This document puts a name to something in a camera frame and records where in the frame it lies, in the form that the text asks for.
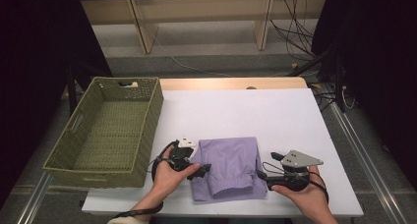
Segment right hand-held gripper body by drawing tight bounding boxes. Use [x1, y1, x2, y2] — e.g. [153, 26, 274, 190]
[267, 149, 325, 193]

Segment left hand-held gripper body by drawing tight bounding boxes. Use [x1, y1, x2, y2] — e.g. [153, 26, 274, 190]
[166, 137, 198, 173]

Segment purple shorts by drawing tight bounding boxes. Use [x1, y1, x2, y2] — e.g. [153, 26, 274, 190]
[190, 136, 268, 203]

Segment green woven basket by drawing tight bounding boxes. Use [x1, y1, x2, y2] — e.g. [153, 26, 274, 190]
[42, 76, 165, 189]

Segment person's left hand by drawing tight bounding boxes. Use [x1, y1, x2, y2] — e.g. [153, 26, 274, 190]
[151, 146, 202, 202]

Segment person's right hand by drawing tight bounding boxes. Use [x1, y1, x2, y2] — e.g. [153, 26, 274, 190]
[270, 164, 339, 219]

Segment white table sheet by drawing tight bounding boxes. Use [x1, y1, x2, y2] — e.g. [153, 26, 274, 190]
[82, 88, 364, 218]

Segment black metal stand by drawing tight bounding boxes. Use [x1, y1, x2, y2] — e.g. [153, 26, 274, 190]
[288, 41, 349, 114]
[64, 61, 96, 118]

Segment dark curtain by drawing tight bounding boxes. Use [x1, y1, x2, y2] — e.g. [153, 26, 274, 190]
[0, 0, 113, 209]
[310, 0, 417, 190]

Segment light wooden shelf unit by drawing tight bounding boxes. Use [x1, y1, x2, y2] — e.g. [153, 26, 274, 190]
[80, 0, 321, 55]

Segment left hand-held gripper black cable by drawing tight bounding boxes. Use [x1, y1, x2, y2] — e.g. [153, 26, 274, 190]
[112, 140, 181, 220]

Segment metal floor rail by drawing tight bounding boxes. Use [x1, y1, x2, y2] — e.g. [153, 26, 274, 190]
[328, 100, 409, 224]
[16, 173, 53, 224]

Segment white looped cable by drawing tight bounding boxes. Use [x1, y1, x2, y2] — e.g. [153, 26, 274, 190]
[340, 84, 357, 111]

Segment white floor cable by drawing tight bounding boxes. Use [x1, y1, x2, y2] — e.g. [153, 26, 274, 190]
[151, 33, 234, 79]

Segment bundle of black cables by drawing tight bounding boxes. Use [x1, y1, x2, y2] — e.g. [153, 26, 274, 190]
[269, 0, 321, 62]

